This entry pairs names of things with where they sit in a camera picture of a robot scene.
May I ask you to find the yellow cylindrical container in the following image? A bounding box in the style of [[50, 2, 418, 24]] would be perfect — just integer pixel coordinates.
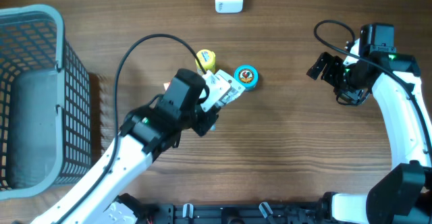
[[196, 49, 216, 75]]

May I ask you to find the teal tin can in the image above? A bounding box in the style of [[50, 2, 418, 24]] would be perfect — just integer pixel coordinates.
[[234, 65, 259, 91]]

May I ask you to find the red silver foil packet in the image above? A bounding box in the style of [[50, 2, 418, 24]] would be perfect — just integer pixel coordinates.
[[211, 74, 245, 130]]

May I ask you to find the red snack box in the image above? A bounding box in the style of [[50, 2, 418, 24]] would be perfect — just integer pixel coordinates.
[[163, 82, 170, 90]]

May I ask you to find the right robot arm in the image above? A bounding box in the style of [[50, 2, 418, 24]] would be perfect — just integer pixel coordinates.
[[306, 23, 431, 223]]

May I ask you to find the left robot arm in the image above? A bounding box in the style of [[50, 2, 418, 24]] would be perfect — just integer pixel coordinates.
[[34, 69, 232, 223]]

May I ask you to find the grey plastic shopping basket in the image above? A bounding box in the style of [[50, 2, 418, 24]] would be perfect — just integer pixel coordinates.
[[1, 5, 92, 200]]

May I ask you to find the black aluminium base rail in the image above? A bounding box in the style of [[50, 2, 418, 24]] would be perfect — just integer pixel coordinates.
[[114, 202, 338, 224]]

